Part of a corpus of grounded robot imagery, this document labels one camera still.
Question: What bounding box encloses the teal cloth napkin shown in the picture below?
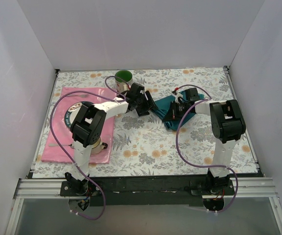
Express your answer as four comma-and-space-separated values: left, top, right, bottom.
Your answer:
153, 91, 200, 132

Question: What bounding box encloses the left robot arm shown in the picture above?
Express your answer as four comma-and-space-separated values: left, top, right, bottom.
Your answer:
65, 83, 158, 196

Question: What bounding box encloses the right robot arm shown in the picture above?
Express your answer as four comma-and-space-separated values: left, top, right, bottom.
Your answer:
171, 86, 246, 195

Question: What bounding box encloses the green inside floral mug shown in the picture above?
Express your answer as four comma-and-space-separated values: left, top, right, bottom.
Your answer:
115, 70, 133, 93

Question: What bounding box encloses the silver fork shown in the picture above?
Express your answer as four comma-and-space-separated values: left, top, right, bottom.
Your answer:
66, 94, 89, 98

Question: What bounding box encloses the cream enamel cup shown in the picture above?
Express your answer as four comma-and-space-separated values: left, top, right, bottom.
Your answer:
91, 138, 108, 155

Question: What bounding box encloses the white plate blue rim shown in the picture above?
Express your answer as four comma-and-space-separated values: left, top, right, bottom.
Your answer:
64, 101, 84, 129

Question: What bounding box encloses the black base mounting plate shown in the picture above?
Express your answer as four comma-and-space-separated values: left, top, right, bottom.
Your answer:
60, 174, 237, 207

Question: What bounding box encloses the pink placemat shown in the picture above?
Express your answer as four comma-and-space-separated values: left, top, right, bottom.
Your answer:
42, 87, 116, 164

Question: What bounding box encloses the silver spoon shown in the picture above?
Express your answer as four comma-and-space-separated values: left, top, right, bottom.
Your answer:
48, 143, 74, 149

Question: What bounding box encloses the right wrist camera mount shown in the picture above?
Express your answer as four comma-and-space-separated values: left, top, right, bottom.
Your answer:
172, 88, 183, 104

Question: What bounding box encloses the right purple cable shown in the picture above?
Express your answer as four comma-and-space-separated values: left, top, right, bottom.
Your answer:
172, 84, 238, 213

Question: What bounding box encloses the purple cable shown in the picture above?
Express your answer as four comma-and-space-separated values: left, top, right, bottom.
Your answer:
172, 84, 238, 213
50, 76, 131, 220

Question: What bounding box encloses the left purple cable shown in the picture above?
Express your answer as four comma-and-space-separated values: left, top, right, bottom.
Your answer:
50, 76, 131, 220

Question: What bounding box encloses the aluminium frame rail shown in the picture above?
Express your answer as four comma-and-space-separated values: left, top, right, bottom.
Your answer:
13, 177, 282, 234

